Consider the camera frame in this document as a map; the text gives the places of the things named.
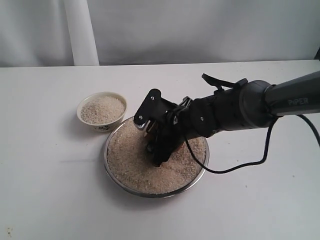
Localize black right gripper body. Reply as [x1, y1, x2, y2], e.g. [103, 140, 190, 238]
[154, 99, 199, 150]

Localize brown wooden cup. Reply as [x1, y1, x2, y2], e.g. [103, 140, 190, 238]
[144, 124, 186, 153]

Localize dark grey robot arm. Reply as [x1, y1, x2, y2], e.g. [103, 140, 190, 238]
[134, 72, 320, 166]

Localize rice in metal tray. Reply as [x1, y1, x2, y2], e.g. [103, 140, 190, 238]
[106, 119, 207, 195]

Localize cream ceramic rice bowl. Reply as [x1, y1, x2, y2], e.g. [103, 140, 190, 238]
[76, 92, 127, 132]

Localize white rice grains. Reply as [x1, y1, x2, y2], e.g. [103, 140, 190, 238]
[80, 96, 125, 125]

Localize round metal tray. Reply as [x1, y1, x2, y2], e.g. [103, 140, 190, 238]
[103, 116, 210, 199]

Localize white backdrop curtain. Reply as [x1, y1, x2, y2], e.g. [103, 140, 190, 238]
[0, 0, 320, 67]

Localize black camera cable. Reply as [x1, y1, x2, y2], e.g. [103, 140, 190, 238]
[172, 73, 320, 175]

